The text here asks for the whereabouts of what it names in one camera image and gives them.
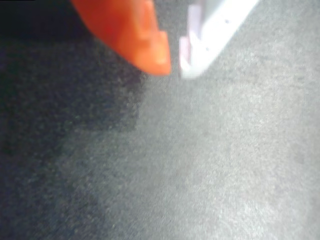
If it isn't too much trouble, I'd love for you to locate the black felt mat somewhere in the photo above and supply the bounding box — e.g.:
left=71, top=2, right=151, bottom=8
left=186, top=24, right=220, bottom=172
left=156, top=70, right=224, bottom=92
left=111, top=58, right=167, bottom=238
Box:
left=0, top=0, right=320, bottom=240

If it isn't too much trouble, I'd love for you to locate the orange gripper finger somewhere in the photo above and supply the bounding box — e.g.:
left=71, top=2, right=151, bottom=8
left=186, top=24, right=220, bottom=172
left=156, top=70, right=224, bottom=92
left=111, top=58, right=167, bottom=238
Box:
left=70, top=0, right=173, bottom=77

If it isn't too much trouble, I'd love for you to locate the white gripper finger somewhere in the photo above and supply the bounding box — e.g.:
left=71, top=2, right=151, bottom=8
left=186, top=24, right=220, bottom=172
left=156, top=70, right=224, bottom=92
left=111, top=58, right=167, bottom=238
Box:
left=178, top=0, right=260, bottom=80

